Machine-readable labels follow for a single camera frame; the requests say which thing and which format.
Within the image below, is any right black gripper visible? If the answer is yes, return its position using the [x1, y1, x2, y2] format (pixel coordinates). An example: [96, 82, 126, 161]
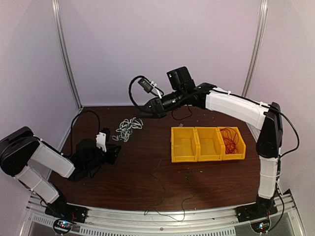
[136, 88, 187, 118]

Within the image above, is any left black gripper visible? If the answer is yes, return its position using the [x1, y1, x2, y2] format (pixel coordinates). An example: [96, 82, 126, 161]
[85, 144, 121, 173]

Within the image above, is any cable pile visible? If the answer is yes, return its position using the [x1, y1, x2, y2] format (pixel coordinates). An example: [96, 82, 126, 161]
[112, 117, 145, 144]

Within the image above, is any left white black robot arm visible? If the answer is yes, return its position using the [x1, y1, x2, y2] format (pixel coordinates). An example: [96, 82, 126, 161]
[0, 126, 121, 218]

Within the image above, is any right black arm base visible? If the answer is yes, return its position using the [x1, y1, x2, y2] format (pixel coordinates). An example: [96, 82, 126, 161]
[235, 199, 278, 223]

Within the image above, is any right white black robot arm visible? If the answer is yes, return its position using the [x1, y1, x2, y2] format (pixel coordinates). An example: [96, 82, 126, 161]
[136, 66, 283, 217]

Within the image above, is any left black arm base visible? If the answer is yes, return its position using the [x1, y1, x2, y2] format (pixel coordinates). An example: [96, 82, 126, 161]
[45, 205, 88, 223]

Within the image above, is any left yellow plastic bin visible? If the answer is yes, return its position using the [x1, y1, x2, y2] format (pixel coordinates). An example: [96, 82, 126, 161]
[171, 127, 199, 163]

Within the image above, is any yellow plastic bin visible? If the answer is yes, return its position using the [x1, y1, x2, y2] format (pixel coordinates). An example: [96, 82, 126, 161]
[171, 127, 199, 163]
[218, 127, 246, 161]
[196, 127, 224, 162]

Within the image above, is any middle yellow plastic bin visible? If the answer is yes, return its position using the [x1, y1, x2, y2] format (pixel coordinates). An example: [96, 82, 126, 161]
[196, 127, 224, 162]

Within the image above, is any left circuit board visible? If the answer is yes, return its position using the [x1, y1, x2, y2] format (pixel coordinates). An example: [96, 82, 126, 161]
[53, 219, 76, 235]

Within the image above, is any circuit board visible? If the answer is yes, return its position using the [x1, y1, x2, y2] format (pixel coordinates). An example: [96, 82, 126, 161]
[53, 219, 76, 235]
[251, 220, 271, 234]

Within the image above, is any right yellow plastic bin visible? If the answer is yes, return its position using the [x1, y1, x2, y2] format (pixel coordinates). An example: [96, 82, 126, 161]
[218, 127, 246, 161]

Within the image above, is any right circuit board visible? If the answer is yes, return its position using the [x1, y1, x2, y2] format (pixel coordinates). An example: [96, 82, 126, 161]
[251, 220, 271, 234]

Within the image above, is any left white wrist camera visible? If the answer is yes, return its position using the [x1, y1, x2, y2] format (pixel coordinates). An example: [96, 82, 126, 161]
[95, 128, 110, 152]

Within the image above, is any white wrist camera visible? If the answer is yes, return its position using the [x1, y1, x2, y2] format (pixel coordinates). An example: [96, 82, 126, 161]
[138, 77, 164, 98]
[95, 128, 110, 152]

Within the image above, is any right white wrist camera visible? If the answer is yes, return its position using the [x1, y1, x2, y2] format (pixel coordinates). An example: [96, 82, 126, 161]
[138, 77, 164, 98]

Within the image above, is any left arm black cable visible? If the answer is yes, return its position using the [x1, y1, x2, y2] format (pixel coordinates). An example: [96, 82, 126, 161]
[61, 109, 101, 158]

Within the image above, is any right aluminium frame post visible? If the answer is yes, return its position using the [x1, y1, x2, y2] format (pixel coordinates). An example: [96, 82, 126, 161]
[242, 0, 268, 98]

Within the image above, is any aluminium frame post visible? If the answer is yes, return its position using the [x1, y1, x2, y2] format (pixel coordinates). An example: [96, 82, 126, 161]
[51, 0, 83, 110]
[242, 0, 268, 98]

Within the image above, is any left aluminium frame post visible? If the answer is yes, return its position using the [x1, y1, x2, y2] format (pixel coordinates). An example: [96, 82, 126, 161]
[51, 0, 83, 110]

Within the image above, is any aluminium front rail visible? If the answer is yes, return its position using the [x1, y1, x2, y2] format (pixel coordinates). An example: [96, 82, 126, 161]
[21, 189, 307, 236]

